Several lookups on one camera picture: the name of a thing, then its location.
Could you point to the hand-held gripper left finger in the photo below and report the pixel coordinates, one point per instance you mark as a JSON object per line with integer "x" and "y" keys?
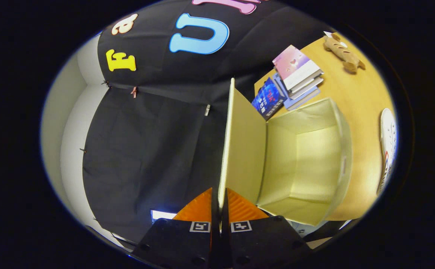
{"x": 180, "y": 243}

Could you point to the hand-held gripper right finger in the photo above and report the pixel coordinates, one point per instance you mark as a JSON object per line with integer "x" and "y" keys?
{"x": 262, "y": 243}

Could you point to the green fabric storage box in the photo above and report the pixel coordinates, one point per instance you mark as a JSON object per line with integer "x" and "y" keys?
{"x": 243, "y": 149}

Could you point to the white striped canvas shoe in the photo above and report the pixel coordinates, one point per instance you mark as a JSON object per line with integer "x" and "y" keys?
{"x": 387, "y": 138}

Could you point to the silver clip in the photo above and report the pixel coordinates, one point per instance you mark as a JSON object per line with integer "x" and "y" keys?
{"x": 207, "y": 109}

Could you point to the dark blue book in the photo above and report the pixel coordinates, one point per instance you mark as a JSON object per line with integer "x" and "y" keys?
{"x": 270, "y": 99}

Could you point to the lavender blue book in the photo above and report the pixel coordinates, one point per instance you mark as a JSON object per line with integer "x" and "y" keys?
{"x": 303, "y": 101}

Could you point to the copper clip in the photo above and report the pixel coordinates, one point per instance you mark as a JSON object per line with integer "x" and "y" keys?
{"x": 134, "y": 91}

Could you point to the grey book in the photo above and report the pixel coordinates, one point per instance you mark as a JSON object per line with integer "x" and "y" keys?
{"x": 307, "y": 88}

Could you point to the pink cover book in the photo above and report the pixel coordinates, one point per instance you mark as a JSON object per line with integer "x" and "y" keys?
{"x": 292, "y": 61}

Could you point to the brown plush toy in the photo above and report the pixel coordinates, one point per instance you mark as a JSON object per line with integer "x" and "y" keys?
{"x": 342, "y": 52}

